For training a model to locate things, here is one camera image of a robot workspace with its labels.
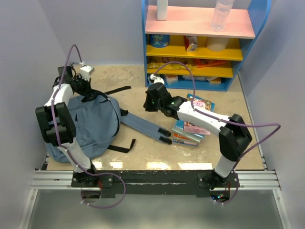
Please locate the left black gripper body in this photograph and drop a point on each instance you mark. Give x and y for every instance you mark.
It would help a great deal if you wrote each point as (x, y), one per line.
(82, 86)

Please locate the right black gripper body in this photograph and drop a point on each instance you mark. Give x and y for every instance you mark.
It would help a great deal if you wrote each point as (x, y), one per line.
(151, 106)

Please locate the blue student backpack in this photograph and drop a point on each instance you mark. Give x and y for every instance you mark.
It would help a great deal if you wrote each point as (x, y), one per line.
(98, 123)

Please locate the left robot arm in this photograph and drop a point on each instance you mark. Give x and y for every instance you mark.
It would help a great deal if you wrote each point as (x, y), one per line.
(57, 125)

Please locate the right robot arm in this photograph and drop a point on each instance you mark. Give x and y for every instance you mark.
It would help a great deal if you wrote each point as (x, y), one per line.
(233, 135)

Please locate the white tissue pack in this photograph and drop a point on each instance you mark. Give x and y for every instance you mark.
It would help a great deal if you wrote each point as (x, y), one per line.
(170, 79)

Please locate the yellow snack bag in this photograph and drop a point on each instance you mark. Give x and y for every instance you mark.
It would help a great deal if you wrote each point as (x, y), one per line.
(157, 62)

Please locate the teal book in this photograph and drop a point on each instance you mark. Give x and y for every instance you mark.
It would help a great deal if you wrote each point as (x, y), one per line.
(178, 128)

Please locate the pink cover book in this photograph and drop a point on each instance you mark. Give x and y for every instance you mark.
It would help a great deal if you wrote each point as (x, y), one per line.
(202, 103)

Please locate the orange book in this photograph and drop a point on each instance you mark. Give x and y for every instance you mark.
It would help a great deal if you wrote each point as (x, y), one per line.
(179, 139)

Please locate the red snack packet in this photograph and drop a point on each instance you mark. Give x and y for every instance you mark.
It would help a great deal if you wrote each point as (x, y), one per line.
(201, 63)

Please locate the blue round tin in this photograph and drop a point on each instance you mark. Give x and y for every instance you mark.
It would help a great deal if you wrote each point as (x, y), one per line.
(159, 40)

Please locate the blue shelf unit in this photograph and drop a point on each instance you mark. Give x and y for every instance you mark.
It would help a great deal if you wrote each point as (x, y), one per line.
(187, 53)

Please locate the yellow sponge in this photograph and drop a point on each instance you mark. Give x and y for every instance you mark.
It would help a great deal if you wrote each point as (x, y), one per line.
(215, 81)

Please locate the red white carton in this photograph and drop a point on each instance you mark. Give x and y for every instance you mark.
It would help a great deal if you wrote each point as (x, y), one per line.
(191, 43)

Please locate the white round container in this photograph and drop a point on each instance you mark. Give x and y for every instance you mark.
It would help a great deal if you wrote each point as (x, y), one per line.
(216, 44)

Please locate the white bottle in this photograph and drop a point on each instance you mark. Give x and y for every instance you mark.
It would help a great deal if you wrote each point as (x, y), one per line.
(162, 6)

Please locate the clear plastic bottle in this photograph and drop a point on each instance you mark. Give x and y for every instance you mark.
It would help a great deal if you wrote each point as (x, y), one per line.
(220, 14)

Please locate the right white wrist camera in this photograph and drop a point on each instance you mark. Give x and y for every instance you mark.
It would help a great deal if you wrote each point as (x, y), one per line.
(156, 79)

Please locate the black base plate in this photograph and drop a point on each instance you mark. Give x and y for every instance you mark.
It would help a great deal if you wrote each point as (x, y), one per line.
(199, 183)

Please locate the aluminium rail frame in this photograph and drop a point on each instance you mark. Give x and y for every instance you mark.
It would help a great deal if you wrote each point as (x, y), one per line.
(53, 204)

